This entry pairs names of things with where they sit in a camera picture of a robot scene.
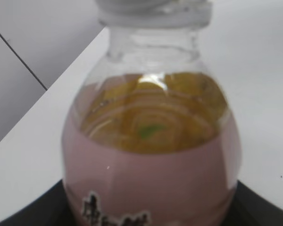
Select green tea plastic bottle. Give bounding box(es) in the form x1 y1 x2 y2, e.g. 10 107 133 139
62 0 241 226

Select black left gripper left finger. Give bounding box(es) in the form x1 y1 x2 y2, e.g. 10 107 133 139
0 181 72 226

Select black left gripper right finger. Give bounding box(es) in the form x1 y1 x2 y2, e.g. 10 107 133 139
231 182 283 226

